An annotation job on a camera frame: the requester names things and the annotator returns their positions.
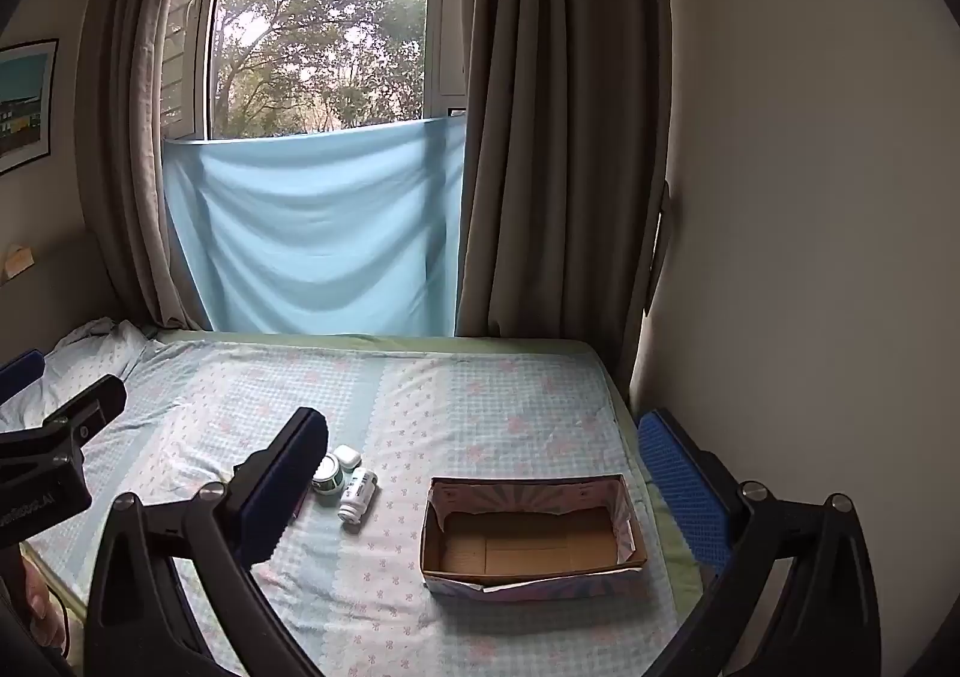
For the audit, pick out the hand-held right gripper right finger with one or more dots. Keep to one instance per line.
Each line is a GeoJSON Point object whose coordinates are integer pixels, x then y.
{"type": "Point", "coordinates": [684, 489]}

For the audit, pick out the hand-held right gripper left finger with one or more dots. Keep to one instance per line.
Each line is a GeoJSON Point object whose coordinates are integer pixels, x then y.
{"type": "Point", "coordinates": [289, 489]}

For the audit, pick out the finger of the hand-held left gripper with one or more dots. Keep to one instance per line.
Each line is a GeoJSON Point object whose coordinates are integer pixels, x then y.
{"type": "Point", "coordinates": [21, 377]}
{"type": "Point", "coordinates": [86, 418]}

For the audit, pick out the green label jar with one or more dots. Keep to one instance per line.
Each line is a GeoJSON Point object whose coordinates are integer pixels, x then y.
{"type": "Point", "coordinates": [328, 487]}

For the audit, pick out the white pill bottle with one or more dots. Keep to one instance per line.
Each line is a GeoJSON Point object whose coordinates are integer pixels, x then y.
{"type": "Point", "coordinates": [356, 495]}

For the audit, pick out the printed cardboard box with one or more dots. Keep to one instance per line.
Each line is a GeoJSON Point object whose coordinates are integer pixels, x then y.
{"type": "Point", "coordinates": [525, 549]}

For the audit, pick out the person's left hand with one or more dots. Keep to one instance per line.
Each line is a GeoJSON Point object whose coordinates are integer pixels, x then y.
{"type": "Point", "coordinates": [36, 598]}

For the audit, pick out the white earbuds case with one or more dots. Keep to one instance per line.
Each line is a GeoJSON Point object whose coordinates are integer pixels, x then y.
{"type": "Point", "coordinates": [349, 456]}

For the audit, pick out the white crumpled cloth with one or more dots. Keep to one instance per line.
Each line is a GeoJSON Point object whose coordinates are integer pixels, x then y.
{"type": "Point", "coordinates": [97, 347]}

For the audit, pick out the pale green mattress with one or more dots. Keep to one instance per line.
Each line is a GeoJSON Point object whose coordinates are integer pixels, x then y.
{"type": "Point", "coordinates": [450, 341]}

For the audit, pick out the light blue cloth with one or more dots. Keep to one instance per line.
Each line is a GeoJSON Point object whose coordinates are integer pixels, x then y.
{"type": "Point", "coordinates": [315, 234]}

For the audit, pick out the grey-brown curtain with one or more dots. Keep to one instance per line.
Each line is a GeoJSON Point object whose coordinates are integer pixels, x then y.
{"type": "Point", "coordinates": [562, 122]}
{"type": "Point", "coordinates": [127, 122]}

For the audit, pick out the window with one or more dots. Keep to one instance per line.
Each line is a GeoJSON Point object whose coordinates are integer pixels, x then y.
{"type": "Point", "coordinates": [315, 9]}

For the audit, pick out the beige wall fixture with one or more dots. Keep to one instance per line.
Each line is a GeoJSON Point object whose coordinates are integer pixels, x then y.
{"type": "Point", "coordinates": [15, 262]}

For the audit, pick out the dark wall-mounted object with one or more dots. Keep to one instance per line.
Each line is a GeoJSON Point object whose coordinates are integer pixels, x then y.
{"type": "Point", "coordinates": [660, 249]}

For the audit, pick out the framed wall picture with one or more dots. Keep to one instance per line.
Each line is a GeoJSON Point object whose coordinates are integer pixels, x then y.
{"type": "Point", "coordinates": [26, 107]}

